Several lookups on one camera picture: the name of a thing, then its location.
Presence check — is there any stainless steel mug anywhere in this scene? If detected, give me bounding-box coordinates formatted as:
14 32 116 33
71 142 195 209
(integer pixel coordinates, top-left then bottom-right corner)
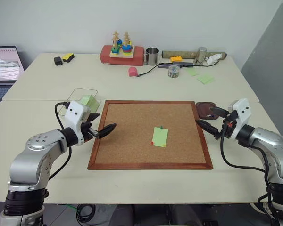
144 47 160 66

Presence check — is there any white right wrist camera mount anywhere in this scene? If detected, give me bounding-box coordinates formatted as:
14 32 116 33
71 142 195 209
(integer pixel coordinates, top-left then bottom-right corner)
227 98 251 140

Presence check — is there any shiny metal cylinder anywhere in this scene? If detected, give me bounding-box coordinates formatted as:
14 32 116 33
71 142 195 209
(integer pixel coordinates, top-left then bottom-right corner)
193 46 208 66

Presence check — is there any red rectangular box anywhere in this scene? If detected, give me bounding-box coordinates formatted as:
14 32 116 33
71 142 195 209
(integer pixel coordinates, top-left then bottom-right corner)
99 45 146 67

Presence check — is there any black usb cable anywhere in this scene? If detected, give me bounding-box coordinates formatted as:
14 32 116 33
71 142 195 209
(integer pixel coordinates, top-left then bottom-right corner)
136 62 166 78

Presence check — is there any clear plastic box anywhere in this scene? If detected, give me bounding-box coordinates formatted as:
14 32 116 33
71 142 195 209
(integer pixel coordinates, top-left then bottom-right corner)
58 88 102 116

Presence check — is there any white crumpled cloth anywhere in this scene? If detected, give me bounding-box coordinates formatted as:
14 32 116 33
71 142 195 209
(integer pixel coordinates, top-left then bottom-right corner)
204 53 224 67

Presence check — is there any green paper note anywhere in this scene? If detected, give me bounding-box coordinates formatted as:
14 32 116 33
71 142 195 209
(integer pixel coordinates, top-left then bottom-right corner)
152 127 169 148

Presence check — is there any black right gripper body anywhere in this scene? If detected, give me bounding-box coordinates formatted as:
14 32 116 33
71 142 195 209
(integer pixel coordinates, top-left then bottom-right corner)
216 110 238 140

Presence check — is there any yellow black sponge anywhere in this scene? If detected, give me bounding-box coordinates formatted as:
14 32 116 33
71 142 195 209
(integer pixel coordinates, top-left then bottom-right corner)
62 53 75 63

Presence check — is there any small glass jar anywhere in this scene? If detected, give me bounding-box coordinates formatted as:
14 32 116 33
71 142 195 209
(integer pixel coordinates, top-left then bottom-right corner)
167 65 180 79

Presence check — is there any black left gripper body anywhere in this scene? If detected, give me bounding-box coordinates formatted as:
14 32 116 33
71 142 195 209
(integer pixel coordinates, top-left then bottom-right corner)
81 121 101 143

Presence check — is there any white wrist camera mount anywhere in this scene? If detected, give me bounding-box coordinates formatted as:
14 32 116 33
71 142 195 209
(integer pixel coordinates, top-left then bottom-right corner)
64 100 92 146
227 98 251 140

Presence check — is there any open laptop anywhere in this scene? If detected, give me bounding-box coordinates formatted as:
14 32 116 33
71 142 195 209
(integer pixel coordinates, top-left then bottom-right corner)
0 45 25 113

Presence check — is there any dark usb hub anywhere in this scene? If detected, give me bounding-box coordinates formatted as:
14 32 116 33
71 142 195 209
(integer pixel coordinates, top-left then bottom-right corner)
158 61 194 69

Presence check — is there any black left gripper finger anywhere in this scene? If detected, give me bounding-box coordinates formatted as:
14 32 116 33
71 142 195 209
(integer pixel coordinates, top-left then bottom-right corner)
96 123 117 140
88 112 101 123

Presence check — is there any wooden ring stacking toy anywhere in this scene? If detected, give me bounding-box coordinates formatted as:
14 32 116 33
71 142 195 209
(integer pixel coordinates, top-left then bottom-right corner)
109 30 135 60

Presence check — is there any wood-framed cork board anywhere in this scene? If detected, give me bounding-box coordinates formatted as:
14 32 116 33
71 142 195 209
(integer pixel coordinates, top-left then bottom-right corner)
87 100 214 171

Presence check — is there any dark red round dish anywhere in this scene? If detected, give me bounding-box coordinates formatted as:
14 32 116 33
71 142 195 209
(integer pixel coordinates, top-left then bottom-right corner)
195 101 224 121

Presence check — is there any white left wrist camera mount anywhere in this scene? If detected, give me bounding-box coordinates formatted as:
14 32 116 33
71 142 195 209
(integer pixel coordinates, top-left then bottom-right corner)
64 100 92 146

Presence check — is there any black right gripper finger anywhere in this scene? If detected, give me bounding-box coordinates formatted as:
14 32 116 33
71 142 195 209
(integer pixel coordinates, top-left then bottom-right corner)
209 107 229 118
195 119 221 140

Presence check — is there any large green sticky note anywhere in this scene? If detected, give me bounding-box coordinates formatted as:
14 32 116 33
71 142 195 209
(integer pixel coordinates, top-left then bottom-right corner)
197 74 216 85

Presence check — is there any light green cube block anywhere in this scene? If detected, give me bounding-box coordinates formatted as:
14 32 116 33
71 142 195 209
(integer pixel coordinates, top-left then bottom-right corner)
79 94 101 113

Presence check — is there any coiled black floor cable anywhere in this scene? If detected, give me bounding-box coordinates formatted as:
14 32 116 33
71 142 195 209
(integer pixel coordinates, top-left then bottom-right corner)
76 203 97 226

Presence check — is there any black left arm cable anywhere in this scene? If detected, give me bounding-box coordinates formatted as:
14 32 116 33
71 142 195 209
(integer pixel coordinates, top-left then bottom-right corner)
49 101 73 181

